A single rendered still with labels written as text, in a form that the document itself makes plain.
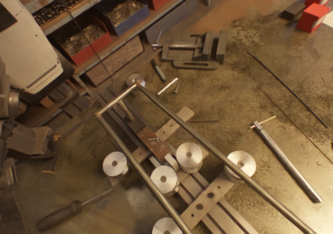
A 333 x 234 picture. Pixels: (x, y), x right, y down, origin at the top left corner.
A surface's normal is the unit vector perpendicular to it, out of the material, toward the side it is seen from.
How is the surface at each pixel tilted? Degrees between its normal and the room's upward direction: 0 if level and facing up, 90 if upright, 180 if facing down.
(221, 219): 0
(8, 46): 90
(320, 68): 0
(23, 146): 90
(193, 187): 0
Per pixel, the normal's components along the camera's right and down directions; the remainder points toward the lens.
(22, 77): 0.73, 0.53
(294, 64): -0.18, -0.47
